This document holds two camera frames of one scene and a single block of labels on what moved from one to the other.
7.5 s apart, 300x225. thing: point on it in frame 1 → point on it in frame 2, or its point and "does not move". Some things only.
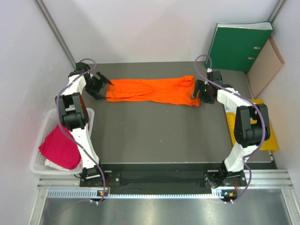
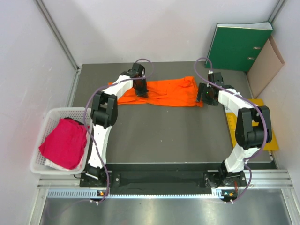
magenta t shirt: x=60 y=148 does not move
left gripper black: x=96 y=95 → x=142 y=93
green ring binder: x=235 y=47 does not move
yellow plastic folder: x=269 y=144 does not move
